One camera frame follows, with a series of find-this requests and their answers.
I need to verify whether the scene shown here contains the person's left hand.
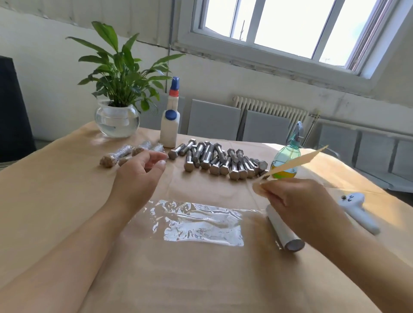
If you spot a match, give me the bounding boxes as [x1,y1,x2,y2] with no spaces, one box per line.
[105,150,169,219]

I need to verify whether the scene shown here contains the person's right hand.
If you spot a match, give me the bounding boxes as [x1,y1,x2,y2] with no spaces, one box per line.
[256,177,354,254]

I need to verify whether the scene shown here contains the white cling film roll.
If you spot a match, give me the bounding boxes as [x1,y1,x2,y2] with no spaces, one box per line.
[266,205,305,252]

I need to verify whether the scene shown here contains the steel hex bolt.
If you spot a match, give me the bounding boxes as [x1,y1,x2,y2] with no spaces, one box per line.
[100,145,134,169]

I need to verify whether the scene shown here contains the green spray bottle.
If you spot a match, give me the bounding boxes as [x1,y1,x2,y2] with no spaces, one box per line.
[270,121,305,180]

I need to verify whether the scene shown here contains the cling film sheet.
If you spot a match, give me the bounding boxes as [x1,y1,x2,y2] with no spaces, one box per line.
[142,199,267,248]

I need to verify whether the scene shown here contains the pile of steel bolts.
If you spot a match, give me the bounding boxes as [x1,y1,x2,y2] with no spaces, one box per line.
[169,138,268,181]

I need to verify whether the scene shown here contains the person's left forearm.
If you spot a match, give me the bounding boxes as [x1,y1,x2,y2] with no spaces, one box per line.
[0,205,136,313]

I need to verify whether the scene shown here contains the person's right forearm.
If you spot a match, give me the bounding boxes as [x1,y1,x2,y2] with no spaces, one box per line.
[326,222,413,313]

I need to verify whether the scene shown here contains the white handheld controller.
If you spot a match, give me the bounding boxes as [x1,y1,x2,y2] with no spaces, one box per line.
[336,192,382,235]

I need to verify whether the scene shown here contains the round glass vase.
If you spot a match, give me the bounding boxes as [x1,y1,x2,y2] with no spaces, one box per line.
[94,101,141,139]

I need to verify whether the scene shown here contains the white glue bottle blue cap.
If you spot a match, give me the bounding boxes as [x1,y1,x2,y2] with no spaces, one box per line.
[160,77,182,149]

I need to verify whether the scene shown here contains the grey chair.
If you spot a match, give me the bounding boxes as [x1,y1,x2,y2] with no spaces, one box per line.
[187,98,242,141]
[243,110,293,144]
[316,123,359,165]
[139,95,185,130]
[355,129,413,193]

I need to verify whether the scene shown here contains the large brown paper table cover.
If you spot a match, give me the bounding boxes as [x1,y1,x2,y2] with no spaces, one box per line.
[0,123,413,313]

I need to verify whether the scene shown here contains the white radiator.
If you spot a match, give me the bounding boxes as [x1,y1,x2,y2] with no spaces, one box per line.
[233,96,309,133]

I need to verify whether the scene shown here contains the green leafy plant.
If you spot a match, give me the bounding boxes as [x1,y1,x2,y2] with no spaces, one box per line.
[66,21,185,112]

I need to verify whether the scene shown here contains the black trash bin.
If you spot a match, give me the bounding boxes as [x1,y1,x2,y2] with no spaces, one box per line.
[0,55,37,163]

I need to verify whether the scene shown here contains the white vertical blind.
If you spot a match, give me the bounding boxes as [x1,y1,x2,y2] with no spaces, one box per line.
[0,0,178,47]

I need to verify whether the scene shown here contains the white framed window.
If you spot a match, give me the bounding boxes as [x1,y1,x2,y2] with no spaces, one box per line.
[173,0,413,98]

